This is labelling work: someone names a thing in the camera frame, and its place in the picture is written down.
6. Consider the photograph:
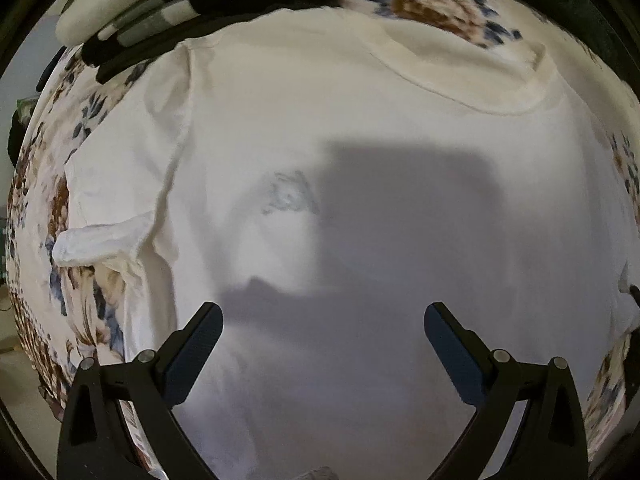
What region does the floral fleece bed blanket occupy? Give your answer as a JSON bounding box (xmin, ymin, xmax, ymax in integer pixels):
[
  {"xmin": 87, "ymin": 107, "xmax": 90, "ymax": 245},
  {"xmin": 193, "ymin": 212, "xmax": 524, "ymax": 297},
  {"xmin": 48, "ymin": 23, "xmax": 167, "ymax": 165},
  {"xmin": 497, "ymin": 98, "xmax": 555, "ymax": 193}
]
[{"xmin": 6, "ymin": 0, "xmax": 639, "ymax": 456}]

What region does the black striped folded garment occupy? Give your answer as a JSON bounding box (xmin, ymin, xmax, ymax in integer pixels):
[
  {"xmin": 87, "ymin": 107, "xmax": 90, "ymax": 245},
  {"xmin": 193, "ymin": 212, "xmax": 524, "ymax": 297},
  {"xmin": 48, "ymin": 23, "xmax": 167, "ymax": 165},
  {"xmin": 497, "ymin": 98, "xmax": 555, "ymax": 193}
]
[{"xmin": 80, "ymin": 0, "xmax": 333, "ymax": 84}]

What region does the white t-shirt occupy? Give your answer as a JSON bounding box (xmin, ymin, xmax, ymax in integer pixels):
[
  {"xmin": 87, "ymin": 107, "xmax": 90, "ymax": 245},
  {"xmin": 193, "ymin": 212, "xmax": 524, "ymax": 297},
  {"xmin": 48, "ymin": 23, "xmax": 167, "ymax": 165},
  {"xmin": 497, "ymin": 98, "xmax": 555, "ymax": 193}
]
[{"xmin": 53, "ymin": 8, "xmax": 639, "ymax": 479}]

